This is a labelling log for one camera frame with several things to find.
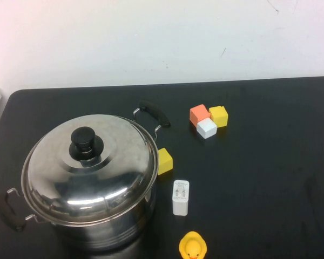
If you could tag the steel pot lid black knob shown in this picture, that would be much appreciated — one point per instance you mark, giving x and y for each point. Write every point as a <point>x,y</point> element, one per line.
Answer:
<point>70,189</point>

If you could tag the yellow cube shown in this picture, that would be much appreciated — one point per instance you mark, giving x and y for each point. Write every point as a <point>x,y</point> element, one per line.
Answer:
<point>220,116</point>
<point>165,162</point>

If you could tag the orange cube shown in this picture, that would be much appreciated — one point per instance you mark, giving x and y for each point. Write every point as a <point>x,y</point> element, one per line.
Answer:
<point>198,113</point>

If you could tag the white cube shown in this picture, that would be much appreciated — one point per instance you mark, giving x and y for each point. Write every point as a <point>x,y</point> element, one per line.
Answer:
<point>206,129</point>

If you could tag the white plug charger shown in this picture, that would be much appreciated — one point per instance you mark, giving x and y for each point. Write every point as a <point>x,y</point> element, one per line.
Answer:
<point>181,199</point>

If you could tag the yellow rubber duck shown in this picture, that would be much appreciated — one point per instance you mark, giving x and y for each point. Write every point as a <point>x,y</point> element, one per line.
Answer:
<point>193,245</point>

